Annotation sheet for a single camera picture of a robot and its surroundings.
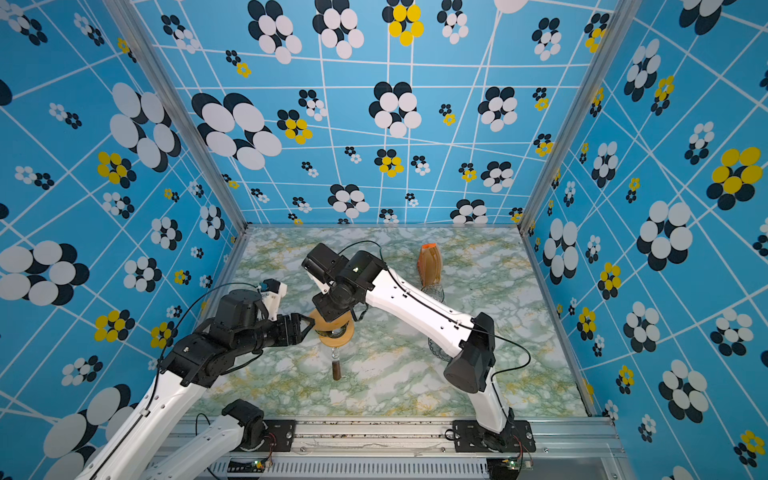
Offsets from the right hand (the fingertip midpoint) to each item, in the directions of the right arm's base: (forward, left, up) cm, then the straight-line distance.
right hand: (330, 307), depth 74 cm
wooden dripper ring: (-4, -1, -10) cm, 11 cm away
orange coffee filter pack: (+24, -28, -14) cm, 39 cm away
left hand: (-4, +5, 0) cm, 6 cm away
